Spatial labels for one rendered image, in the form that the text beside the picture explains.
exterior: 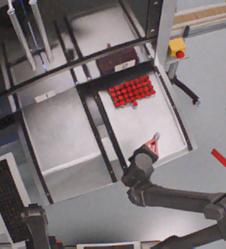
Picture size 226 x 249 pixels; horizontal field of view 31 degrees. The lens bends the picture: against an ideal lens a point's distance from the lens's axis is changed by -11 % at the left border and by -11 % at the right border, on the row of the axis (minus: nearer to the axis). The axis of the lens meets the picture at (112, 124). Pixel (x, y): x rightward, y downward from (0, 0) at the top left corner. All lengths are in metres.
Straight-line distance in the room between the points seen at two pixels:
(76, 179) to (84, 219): 0.89
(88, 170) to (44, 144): 0.22
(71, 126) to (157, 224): 1.07
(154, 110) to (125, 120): 0.13
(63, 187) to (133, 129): 0.38
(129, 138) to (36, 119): 0.40
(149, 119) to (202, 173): 0.98
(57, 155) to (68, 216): 0.91
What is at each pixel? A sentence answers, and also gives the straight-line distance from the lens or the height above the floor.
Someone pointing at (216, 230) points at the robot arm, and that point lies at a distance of 1.14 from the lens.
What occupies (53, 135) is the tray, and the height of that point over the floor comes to 0.88.
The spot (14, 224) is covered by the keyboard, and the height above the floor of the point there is 0.82.
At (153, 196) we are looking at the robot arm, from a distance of 1.29.
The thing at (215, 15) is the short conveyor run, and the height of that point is 0.93.
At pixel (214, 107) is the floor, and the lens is 2.84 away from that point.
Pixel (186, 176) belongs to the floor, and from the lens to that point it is 2.70.
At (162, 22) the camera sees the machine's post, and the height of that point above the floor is 1.34.
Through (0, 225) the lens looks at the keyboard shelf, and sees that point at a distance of 1.92.
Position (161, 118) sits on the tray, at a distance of 1.83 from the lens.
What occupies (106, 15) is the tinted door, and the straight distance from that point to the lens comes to 1.32.
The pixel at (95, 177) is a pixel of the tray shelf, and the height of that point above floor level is 0.88.
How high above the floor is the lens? 2.64
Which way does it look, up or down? 75 degrees down
